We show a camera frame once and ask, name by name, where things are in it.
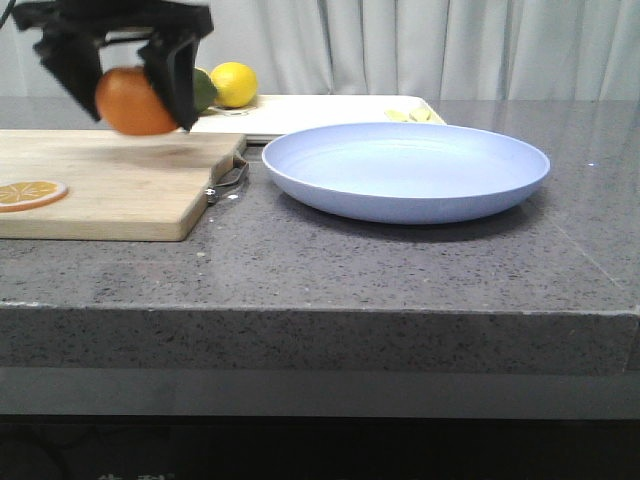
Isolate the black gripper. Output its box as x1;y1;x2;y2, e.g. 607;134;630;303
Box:
11;0;213;131

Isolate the wooden cutting board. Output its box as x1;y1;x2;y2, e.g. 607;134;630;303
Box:
1;130;246;241

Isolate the green lime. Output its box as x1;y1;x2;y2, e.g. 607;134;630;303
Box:
193;68;218;114

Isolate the orange fruit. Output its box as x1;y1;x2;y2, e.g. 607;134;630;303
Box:
95;66;178;136

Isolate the white plastic tray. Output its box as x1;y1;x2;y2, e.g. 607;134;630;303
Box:
192;95;445;144

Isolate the light blue plate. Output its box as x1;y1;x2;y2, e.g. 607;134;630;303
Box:
262;122;551;225

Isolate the orange slice piece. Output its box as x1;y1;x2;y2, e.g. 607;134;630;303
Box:
1;180;69;213

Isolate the yellow lemon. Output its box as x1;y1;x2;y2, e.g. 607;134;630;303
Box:
209;62;258;108

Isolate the grey curtain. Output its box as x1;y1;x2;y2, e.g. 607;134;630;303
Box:
0;0;640;104

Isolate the metal cutting board handle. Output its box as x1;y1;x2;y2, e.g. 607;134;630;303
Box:
204;152;249;205

